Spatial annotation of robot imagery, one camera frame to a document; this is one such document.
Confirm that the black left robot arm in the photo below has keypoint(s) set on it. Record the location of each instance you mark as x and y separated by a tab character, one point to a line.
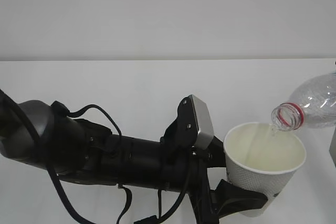
74	150

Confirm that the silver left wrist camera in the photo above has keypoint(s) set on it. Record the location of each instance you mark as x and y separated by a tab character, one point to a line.
205	131

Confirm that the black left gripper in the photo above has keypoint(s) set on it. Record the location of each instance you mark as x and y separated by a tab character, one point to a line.
208	205

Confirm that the clear water bottle red label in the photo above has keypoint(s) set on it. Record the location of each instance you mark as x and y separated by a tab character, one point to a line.
311	105

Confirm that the white paper cup green print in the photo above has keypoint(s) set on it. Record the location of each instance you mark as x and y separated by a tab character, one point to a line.
261	158

